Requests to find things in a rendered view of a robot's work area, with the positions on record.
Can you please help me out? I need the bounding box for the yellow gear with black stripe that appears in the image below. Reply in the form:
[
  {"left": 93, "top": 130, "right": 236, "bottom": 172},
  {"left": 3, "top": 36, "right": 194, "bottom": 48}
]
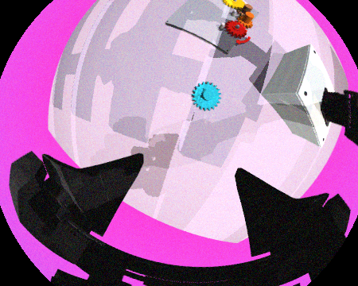
[{"left": 221, "top": 0, "right": 245, "bottom": 9}]

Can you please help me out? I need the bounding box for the red gear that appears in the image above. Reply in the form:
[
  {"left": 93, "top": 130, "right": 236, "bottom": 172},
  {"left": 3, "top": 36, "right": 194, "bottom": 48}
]
[{"left": 224, "top": 20, "right": 247, "bottom": 38}]

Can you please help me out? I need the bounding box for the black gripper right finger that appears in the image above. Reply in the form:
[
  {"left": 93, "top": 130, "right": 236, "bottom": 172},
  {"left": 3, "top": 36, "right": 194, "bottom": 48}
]
[{"left": 234, "top": 168, "right": 329, "bottom": 257}]

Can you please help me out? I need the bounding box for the teal gear with hub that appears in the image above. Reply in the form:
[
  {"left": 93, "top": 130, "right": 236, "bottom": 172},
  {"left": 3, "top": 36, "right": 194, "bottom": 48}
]
[{"left": 192, "top": 82, "right": 221, "bottom": 111}]

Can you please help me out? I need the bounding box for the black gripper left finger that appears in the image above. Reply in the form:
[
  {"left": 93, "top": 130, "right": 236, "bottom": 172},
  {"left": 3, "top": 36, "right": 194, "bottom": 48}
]
[{"left": 42, "top": 153, "right": 144, "bottom": 237}]

